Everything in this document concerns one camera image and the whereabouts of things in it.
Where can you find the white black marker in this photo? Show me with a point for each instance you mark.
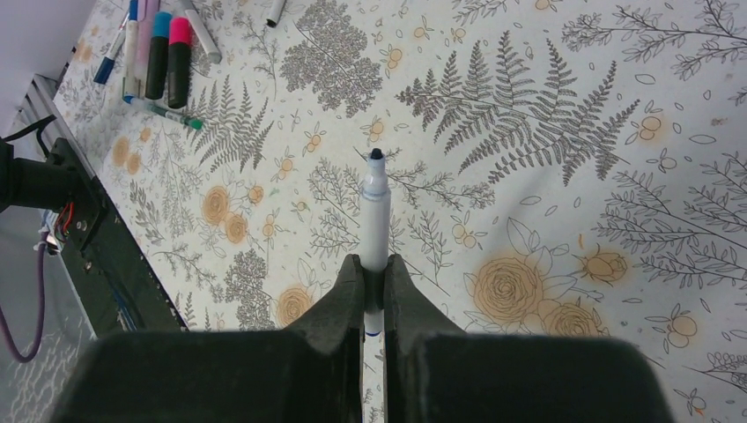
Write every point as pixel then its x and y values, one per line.
pixel 275 13

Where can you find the white grey marker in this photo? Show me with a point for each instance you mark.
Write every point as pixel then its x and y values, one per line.
pixel 201 31

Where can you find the black highlighter pink cap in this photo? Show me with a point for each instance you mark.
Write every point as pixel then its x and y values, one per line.
pixel 178 63

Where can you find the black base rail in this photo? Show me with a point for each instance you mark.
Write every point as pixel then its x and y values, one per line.
pixel 116 285

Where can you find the white marker blue tip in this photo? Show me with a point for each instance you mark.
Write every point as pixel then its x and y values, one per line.
pixel 375 197

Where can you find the floral patterned table mat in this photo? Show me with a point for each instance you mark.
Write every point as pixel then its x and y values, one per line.
pixel 556 167

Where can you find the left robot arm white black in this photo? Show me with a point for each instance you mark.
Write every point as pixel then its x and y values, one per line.
pixel 32 183

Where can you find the blue cap near arm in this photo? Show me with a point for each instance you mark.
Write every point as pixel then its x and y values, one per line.
pixel 108 61

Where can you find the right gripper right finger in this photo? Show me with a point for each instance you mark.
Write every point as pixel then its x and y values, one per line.
pixel 438 372

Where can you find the black highlighter blue cap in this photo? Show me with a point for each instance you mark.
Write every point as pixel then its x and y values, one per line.
pixel 158 56

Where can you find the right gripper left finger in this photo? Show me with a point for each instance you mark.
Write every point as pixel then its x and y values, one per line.
pixel 309 371

